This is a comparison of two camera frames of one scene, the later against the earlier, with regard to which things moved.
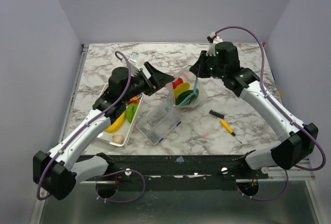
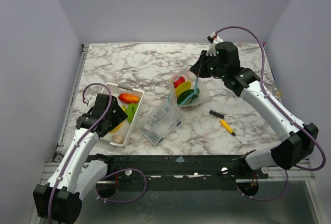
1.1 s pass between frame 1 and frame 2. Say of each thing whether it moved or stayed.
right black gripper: stayed
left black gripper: moved
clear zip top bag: stayed
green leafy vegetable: stayed
